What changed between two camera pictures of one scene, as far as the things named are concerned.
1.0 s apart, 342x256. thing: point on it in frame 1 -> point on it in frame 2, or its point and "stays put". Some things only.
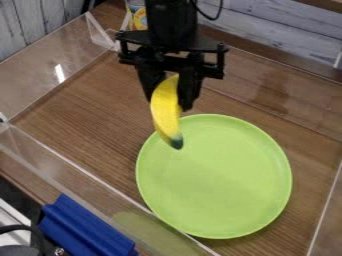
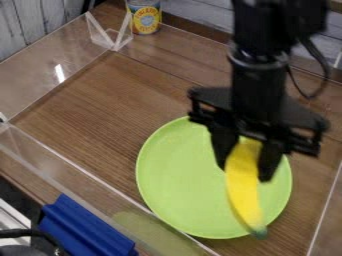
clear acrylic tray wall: x=121 y=220 stays put
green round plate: x=221 y=187 stays put
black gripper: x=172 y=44 -> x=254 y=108
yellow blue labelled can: x=138 y=21 stays put
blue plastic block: x=78 y=233 stays put
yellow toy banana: x=166 y=111 -> x=241 y=178
